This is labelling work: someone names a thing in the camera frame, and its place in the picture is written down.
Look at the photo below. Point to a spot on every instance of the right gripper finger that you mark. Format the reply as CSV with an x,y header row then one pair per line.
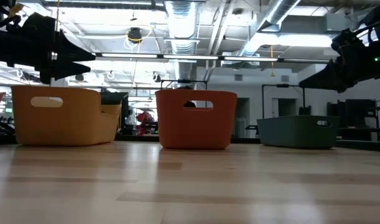
x,y
326,79

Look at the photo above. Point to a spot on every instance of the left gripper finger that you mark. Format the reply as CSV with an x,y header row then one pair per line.
x,y
68,51
65,70

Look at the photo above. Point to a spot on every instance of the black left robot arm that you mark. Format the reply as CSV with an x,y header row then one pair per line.
x,y
6,46

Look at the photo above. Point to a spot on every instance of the black equipment rack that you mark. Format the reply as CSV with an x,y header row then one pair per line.
x,y
354,112

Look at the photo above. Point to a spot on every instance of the yellow tag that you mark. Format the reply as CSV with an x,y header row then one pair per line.
x,y
15,9

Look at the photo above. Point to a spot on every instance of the yellow plastic bin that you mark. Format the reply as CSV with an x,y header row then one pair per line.
x,y
65,124

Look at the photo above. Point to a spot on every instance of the teal plastic bin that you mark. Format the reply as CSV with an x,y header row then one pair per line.
x,y
298,133

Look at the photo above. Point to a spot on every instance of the person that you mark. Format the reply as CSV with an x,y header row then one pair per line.
x,y
145,119
189,104

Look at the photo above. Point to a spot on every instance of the long light bar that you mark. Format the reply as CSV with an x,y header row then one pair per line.
x,y
189,57

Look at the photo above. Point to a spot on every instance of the tall orange plastic bin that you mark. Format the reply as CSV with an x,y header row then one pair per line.
x,y
196,127

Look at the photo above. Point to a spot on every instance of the black overhead camera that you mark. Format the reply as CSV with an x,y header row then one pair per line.
x,y
134,35

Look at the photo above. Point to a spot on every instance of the slim silver duct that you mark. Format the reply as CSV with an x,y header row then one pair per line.
x,y
270,18

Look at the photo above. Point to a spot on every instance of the wide silver duct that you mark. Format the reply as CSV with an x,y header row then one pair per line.
x,y
182,31

